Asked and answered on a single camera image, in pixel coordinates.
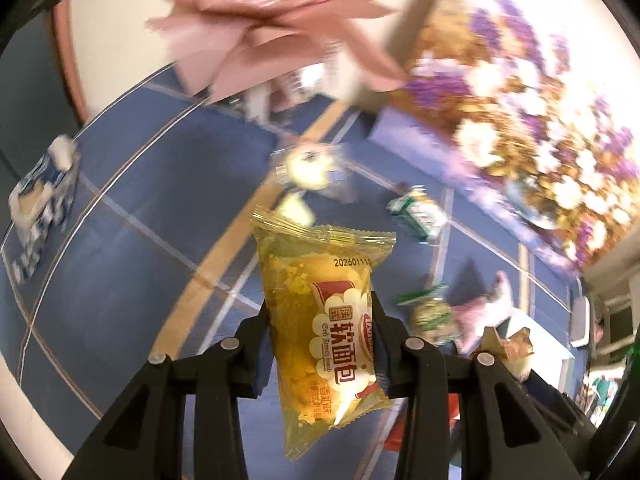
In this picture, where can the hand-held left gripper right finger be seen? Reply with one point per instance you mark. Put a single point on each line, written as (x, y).
(381, 360)

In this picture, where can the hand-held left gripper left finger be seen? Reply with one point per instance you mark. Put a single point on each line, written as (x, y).
(261, 382)

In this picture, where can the yellow bread packet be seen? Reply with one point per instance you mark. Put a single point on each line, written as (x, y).
(320, 330)

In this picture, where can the white box with teal rim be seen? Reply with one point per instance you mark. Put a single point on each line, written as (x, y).
(542, 335)

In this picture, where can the green-edged snack packet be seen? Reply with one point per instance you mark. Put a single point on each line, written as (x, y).
(432, 315)

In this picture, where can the red snack packet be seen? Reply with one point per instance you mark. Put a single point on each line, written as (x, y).
(452, 410)

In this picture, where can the pink snack packet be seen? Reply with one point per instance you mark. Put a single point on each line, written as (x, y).
(480, 315)

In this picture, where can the cream and brown snack wrapper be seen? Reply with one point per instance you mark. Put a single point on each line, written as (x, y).
(510, 350)

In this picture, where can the green and white snack packet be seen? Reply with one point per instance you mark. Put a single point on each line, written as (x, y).
(417, 215)

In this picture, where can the white rectangular device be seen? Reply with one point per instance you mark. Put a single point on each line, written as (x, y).
(580, 320)

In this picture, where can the round bun in clear packet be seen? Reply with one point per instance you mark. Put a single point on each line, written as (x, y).
(310, 167)

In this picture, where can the blue plaid tablecloth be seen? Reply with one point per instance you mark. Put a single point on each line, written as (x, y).
(150, 200)

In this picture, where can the pile of colourful clutter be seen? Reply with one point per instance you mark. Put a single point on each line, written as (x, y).
(607, 385)

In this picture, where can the white shelf unit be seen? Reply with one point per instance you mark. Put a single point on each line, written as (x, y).
(612, 310)

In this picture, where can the blue and white snack packet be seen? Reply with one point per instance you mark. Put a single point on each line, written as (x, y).
(42, 195)

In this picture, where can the floral canvas painting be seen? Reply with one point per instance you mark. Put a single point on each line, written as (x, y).
(525, 110)

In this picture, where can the pink paper flower bouquet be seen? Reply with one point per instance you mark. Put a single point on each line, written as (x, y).
(280, 15)

